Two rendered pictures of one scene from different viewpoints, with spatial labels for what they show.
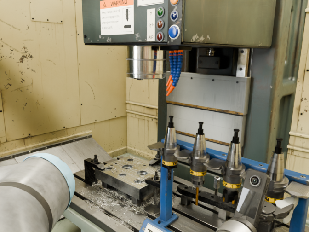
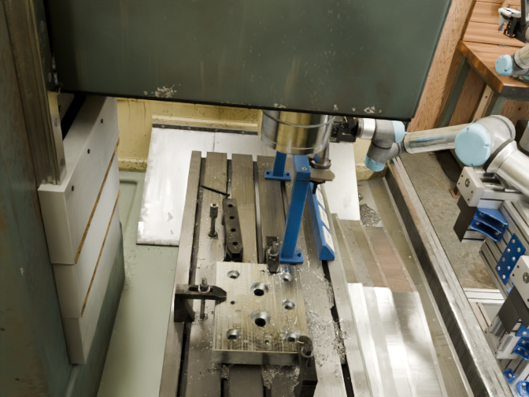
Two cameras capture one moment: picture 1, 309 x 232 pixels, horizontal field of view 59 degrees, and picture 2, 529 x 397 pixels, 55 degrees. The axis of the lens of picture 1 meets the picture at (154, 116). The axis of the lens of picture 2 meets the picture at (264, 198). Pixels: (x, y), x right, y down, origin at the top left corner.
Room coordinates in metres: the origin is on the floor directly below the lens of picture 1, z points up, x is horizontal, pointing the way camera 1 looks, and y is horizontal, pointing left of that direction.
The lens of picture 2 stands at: (1.87, 0.65, 1.97)
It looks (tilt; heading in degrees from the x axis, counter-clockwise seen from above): 36 degrees down; 221
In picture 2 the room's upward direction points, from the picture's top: 8 degrees clockwise
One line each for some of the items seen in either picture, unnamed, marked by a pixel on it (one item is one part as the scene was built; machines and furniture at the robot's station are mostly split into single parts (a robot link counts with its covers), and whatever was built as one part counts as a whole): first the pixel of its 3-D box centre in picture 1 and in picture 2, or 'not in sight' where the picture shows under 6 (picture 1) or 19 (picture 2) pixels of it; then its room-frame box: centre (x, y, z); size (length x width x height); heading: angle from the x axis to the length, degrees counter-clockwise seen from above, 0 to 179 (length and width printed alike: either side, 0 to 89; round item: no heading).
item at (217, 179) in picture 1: (216, 190); (212, 219); (1.04, -0.26, 0.96); 0.03 x 0.03 x 0.13
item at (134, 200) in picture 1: (150, 190); not in sight; (1.12, 0.01, 0.92); 0.20 x 0.04 x 0.04; 139
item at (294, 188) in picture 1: (298, 190); not in sight; (0.59, -0.34, 1.21); 0.07 x 0.05 x 0.01; 139
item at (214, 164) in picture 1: (215, 164); not in sight; (0.74, -0.18, 1.21); 0.07 x 0.05 x 0.01; 139
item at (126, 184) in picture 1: (134, 174); (259, 309); (1.18, 0.09, 0.96); 0.29 x 0.23 x 0.05; 49
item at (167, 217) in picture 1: (166, 184); (294, 220); (0.92, -0.05, 1.05); 0.10 x 0.05 x 0.30; 139
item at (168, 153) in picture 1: (170, 150); (319, 164); (0.85, -0.05, 1.21); 0.06 x 0.06 x 0.03
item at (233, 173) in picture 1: (232, 169); not in sight; (0.70, -0.22, 1.21); 0.06 x 0.06 x 0.03
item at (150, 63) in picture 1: (145, 62); (297, 112); (1.10, 0.04, 1.48); 0.16 x 0.16 x 0.12
